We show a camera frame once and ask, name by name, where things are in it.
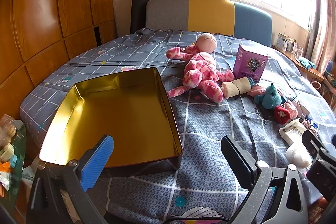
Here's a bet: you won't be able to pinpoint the clear plastic bag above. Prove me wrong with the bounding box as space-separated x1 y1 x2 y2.
285 143 313 168

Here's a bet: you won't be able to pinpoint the cream sock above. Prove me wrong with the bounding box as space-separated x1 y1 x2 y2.
222 77 251 100

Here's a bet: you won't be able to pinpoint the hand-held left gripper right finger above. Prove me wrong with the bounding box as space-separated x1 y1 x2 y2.
221 135 309 224

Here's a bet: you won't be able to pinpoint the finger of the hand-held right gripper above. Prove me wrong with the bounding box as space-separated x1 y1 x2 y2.
302 130 328 161

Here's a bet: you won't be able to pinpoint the white soft pack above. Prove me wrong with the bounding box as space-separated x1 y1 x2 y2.
279 119 307 146

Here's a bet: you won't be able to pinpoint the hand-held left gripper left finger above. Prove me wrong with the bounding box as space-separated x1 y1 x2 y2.
26 134 115 224

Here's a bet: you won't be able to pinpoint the teal knit item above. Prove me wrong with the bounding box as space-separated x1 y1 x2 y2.
299 57 316 69

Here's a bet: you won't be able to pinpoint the grey small carton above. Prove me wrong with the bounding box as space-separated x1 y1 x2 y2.
278 33 290 51

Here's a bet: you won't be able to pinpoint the pink spotted plush giraffe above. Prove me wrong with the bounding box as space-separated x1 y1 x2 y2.
166 33 235 103

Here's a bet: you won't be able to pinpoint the purple carton box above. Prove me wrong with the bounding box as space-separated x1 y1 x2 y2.
232 44 269 83

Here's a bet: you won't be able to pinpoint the grey checked bedsheet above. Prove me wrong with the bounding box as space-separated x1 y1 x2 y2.
20 28 336 224

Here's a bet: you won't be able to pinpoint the red plush toy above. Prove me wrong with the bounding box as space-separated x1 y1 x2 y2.
274 105 290 125

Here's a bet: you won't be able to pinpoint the grey yellow blue headboard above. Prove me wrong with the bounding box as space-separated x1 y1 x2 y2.
146 0 273 47

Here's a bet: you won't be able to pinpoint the wooden side table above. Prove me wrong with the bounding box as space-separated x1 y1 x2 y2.
272 44 324 83

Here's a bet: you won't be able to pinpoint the gold metal tin box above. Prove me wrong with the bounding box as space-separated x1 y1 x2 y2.
39 67 183 169

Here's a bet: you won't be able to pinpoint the clear snack bag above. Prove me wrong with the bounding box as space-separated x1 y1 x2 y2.
0 114 17 146

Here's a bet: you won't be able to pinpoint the blue plush toy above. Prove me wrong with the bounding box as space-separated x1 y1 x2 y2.
253 82 282 110

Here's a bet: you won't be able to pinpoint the wooden wardrobe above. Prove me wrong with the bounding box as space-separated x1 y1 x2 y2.
0 0 117 119

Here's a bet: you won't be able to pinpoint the glass side table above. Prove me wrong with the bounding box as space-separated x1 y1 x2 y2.
0 114 27 210

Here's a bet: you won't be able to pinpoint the white knit gloves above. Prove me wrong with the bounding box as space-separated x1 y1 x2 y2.
282 98 309 119

